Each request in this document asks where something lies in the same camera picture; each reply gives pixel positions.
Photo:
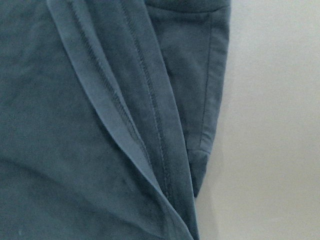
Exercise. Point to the black graphic t-shirt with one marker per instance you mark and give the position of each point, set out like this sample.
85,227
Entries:
108,113

